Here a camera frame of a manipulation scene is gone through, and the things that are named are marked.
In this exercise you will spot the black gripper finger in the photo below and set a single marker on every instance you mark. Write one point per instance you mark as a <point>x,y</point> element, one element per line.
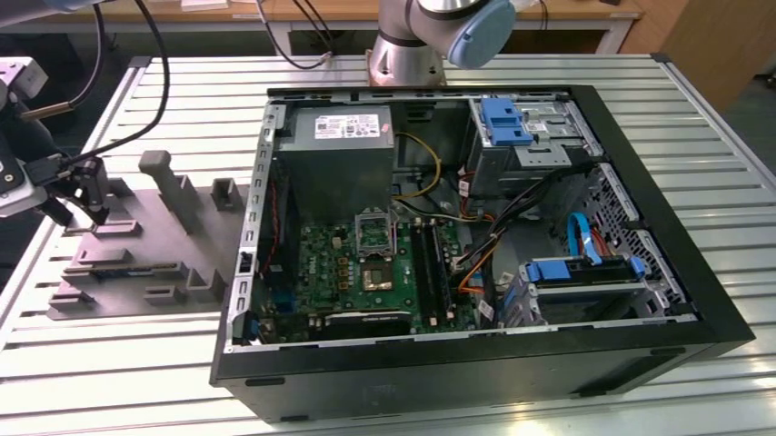
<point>94,191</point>
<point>56,211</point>

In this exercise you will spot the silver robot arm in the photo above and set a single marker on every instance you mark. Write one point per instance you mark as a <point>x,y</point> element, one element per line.
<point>400,27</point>

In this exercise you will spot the CPU socket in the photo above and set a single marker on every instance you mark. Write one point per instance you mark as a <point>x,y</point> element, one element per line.
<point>377,278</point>

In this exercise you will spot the grey parts rack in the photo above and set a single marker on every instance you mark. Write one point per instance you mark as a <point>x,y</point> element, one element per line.
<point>158,218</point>

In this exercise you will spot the RAM stick in rack slot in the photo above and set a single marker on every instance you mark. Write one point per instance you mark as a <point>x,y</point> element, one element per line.
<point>122,273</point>

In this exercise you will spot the wooden desk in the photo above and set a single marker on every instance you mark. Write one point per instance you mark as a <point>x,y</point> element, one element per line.
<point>182,17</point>

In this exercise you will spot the blue expansion slot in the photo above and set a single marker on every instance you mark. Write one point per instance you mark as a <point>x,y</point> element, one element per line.
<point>285,302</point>

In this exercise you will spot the green motherboard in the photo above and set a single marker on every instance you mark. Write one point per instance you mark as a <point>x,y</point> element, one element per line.
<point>325,254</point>

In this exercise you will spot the grey power supply unit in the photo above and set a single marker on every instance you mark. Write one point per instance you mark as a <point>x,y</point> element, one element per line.
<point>340,177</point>

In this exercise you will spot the white box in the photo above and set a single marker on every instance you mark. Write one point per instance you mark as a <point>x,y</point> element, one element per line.
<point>206,4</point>

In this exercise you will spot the metal locking lever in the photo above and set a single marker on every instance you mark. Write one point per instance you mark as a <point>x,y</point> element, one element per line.
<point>396,245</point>

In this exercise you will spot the black graphics card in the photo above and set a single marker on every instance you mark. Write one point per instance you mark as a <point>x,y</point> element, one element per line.
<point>364,320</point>

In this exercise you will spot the black RAM slot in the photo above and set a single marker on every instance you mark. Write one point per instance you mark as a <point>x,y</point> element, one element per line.
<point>422,272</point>

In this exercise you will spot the black PC case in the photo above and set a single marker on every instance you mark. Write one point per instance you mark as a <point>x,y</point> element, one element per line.
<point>426,381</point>

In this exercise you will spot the metal drive cage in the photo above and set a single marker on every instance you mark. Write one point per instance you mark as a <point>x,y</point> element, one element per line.
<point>543,159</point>

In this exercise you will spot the blue disk carrier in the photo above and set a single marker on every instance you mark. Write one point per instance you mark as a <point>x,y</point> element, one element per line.
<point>546,271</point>

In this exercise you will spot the metal disk bay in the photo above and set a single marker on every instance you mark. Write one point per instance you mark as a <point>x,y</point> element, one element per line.
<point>588,290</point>

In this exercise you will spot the wooden cabinet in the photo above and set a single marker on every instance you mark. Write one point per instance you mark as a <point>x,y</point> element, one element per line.
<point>722,45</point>

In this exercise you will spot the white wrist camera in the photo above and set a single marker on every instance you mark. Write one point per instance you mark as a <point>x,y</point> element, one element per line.
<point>16,200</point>

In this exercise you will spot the dark wrist camera box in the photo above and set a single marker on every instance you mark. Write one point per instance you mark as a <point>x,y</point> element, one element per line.
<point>25,77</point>

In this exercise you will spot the blue drive bracket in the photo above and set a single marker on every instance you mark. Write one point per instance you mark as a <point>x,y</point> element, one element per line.
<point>500,113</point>

